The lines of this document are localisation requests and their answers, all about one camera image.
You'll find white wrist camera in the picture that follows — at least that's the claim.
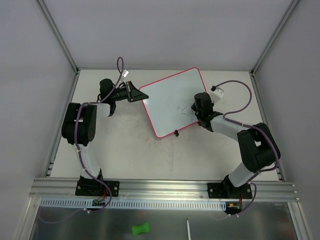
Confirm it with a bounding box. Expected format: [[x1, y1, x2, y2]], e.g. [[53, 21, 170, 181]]
[[209, 86, 224, 104], [122, 70, 129, 78]]

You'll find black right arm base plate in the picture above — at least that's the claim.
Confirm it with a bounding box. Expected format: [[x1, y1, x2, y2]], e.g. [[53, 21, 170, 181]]
[[207, 182, 253, 200]]

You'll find pink framed whiteboard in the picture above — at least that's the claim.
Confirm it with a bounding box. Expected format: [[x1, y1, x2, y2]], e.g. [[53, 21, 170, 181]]
[[139, 67, 207, 139]]

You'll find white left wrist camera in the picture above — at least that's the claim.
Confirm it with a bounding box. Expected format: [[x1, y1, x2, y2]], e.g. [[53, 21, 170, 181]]
[[122, 70, 129, 78]]

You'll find aluminium mounting rail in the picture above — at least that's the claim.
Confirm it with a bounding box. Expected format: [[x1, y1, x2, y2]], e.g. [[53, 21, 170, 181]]
[[28, 177, 301, 202]]

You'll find white slotted cable duct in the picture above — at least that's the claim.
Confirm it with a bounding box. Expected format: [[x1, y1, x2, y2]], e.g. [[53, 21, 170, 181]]
[[39, 198, 227, 211]]

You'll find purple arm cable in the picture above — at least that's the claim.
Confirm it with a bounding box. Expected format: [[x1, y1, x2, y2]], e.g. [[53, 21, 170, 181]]
[[37, 56, 126, 224], [211, 79, 281, 217]]

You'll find green dog bone toy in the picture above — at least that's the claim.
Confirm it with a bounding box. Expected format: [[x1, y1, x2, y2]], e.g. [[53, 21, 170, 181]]
[[131, 222, 150, 236]]

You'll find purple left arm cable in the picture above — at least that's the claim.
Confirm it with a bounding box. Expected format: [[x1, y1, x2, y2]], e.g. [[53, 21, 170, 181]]
[[37, 56, 126, 224]]

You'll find aluminium frame post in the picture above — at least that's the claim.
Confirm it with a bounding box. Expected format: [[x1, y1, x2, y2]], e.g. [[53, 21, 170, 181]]
[[35, 0, 79, 74], [250, 0, 301, 76]]

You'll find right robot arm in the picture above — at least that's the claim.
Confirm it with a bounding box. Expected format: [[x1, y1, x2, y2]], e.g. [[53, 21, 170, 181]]
[[191, 92, 281, 198]]

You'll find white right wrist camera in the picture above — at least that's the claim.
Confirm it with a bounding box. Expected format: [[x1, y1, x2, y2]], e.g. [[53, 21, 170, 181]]
[[209, 86, 224, 104]]

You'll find aluminium frame post right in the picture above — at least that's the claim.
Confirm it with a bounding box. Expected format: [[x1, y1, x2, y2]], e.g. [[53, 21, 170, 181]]
[[250, 0, 301, 76]]

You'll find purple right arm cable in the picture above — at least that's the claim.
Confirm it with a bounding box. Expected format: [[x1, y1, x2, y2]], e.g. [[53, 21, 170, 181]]
[[211, 79, 281, 217]]

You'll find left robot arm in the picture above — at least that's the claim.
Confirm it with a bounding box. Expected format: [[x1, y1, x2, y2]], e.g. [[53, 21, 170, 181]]
[[61, 78, 149, 195]]

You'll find white pen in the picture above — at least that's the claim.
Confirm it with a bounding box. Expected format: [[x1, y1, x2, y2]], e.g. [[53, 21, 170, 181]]
[[186, 219, 191, 240]]

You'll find aluminium frame post left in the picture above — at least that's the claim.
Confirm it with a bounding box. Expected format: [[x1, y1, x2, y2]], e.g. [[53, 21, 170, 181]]
[[35, 0, 79, 74]]

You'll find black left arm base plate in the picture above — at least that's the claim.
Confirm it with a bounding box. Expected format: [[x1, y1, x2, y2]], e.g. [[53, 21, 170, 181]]
[[75, 177, 120, 197]]

